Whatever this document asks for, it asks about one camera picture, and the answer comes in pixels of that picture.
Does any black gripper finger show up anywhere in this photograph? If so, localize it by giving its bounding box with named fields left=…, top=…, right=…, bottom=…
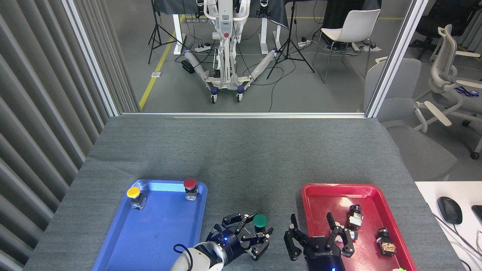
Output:
left=241, top=227, right=274, bottom=261
left=206, top=213, right=261, bottom=243
left=284, top=213, right=310, bottom=261
left=326, top=212, right=355, bottom=259

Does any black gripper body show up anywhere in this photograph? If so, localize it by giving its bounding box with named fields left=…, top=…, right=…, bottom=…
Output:
left=220, top=230, right=249, bottom=264
left=302, top=236, right=345, bottom=271

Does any green push button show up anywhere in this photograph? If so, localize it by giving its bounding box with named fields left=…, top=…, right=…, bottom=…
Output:
left=253, top=213, right=268, bottom=236

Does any red push button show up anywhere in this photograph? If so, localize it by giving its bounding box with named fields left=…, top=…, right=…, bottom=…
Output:
left=183, top=178, right=199, bottom=201

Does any yellow push button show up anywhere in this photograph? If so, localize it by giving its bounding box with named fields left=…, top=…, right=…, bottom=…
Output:
left=127, top=186, right=146, bottom=210

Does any red plastic tray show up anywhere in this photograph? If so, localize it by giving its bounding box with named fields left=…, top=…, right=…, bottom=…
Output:
left=301, top=183, right=417, bottom=271

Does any blue plastic tray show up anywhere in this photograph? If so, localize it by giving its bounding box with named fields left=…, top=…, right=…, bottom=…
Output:
left=92, top=180, right=208, bottom=271

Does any white desk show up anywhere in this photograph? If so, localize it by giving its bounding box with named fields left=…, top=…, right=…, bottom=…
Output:
left=414, top=181, right=482, bottom=271

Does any black computer mouse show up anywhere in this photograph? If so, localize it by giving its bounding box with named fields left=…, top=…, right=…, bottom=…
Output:
left=437, top=196, right=463, bottom=225

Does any grey upholstered chair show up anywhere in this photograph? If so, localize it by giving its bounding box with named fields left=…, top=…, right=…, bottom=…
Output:
left=363, top=58, right=458, bottom=181

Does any black tripod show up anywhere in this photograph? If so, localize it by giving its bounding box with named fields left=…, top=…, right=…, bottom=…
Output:
left=267, top=0, right=315, bottom=79
left=148, top=0, right=185, bottom=64

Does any white desk leg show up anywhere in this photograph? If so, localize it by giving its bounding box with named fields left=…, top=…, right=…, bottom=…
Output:
left=260, top=17, right=281, bottom=55
left=172, top=14, right=187, bottom=55

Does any white wheeled stand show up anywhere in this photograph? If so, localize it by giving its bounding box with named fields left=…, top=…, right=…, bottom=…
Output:
left=183, top=0, right=279, bottom=104

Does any white mesh office chair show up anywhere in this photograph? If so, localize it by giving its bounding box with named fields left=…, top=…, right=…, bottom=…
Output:
left=377, top=24, right=482, bottom=160

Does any black cloth cover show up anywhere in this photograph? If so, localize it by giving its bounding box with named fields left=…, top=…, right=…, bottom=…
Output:
left=153, top=0, right=290, bottom=30

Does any white plastic chair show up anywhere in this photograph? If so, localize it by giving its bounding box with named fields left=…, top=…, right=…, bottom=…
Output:
left=313, top=9, right=381, bottom=84

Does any black office chair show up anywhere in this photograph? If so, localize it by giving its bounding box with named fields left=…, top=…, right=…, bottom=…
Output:
left=409, top=0, right=482, bottom=61

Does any orange white switch block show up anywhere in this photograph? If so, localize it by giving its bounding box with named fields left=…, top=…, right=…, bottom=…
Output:
left=336, top=225, right=358, bottom=242

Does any black silver switch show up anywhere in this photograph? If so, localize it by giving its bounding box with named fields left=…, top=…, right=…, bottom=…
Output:
left=346, top=205, right=364, bottom=231

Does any black switch with brown base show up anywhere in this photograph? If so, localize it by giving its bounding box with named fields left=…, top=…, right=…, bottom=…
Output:
left=376, top=228, right=397, bottom=256

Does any silver horizontal rail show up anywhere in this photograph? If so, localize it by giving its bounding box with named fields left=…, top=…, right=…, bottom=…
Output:
left=120, top=112, right=368, bottom=119

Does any grey mouse cable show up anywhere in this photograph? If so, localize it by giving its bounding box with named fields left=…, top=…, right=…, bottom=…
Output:
left=433, top=215, right=482, bottom=264

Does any silver post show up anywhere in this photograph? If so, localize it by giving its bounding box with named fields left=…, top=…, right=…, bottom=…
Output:
left=62, top=0, right=121, bottom=117
left=365, top=0, right=429, bottom=118

